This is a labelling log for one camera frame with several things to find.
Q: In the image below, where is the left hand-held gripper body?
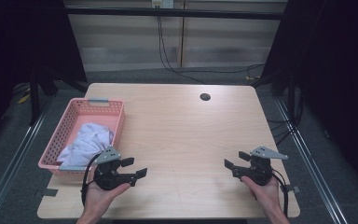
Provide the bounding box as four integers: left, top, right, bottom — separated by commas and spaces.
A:
92, 146, 138, 191

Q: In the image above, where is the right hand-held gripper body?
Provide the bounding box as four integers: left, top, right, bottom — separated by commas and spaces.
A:
231, 146, 289, 187

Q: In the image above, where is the white printed towel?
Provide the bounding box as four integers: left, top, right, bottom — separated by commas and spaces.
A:
56, 122, 116, 167

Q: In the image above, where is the pink perforated plastic basket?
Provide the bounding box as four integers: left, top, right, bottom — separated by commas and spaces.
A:
37, 97, 126, 175

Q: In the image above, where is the person's left hand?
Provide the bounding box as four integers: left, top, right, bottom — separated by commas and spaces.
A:
85, 166, 131, 216

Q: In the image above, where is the person's right hand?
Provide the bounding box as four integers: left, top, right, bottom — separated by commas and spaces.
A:
241, 175, 285, 216

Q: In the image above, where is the grey tape strip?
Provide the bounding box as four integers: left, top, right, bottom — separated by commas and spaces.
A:
281, 184, 301, 194

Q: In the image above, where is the black tape strip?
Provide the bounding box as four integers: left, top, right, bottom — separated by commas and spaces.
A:
34, 188, 59, 199

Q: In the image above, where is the black metal stand leg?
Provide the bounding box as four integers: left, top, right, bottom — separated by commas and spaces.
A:
29, 71, 59, 126

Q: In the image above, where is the yellow floor object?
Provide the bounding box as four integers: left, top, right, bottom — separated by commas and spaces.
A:
18, 92, 32, 105

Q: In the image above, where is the black horizontal metal bar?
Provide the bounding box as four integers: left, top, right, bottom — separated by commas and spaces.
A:
64, 7, 285, 21

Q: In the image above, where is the black floor cable bundle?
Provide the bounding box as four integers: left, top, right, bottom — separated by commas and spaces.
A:
267, 118, 296, 147

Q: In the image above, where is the silver metal floor rail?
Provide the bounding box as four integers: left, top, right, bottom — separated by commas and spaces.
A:
274, 97, 349, 224
0, 99, 54, 224

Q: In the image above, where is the black hanging wall cable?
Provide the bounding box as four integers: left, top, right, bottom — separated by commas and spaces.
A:
157, 15, 208, 86

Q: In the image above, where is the white wall power outlet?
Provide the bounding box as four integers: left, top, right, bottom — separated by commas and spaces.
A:
151, 0, 175, 9

